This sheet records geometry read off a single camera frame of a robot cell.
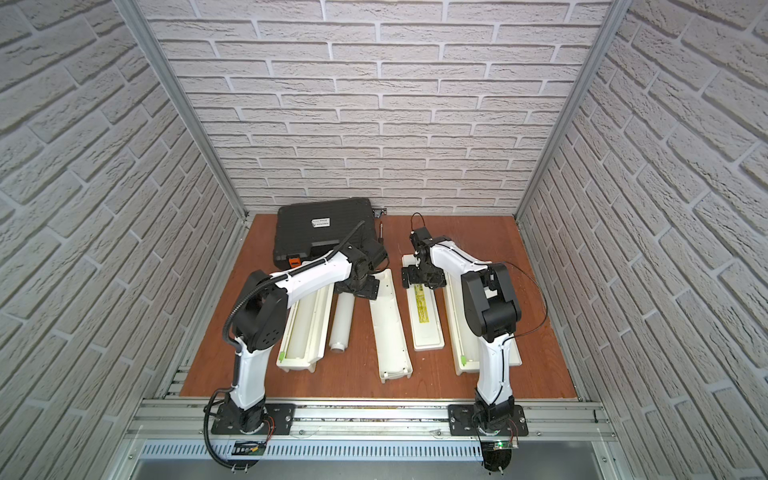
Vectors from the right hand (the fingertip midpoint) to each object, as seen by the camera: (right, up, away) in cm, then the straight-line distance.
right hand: (422, 283), depth 98 cm
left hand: (-19, -1, -5) cm, 20 cm away
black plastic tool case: (-43, +18, +11) cm, 48 cm away
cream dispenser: (-11, -18, -12) cm, 24 cm away
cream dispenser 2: (+10, -13, -17) cm, 23 cm away
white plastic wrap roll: (-25, -10, -11) cm, 29 cm away
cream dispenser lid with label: (0, -8, -8) cm, 12 cm away
